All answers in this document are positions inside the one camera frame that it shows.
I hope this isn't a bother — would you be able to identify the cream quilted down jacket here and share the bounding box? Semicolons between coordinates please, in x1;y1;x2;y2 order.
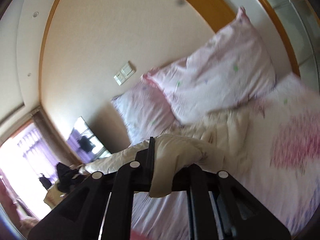
78;109;251;198

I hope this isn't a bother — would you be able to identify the brown window curtain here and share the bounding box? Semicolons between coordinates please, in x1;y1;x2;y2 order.
32;107;82;166

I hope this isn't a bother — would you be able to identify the black flat television screen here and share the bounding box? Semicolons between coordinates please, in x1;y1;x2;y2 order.
67;116;112;164

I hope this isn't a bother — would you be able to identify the floral pink bed sheet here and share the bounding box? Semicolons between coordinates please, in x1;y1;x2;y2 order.
131;74;319;239

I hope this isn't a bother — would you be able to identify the lower pink floral pillow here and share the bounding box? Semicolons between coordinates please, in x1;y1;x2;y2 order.
111;82;178;145

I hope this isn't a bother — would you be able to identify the pink floral pillow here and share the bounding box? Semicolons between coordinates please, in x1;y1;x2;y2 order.
111;82;178;145
142;7;276;125

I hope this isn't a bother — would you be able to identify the upper pink floral pillow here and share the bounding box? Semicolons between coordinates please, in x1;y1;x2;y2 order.
142;7;276;125

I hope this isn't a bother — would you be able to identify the wooden headboard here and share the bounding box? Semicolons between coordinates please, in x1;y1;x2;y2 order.
186;0;300;78

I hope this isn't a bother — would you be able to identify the white wall switch plate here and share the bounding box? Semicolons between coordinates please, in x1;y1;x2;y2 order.
114;61;136;86

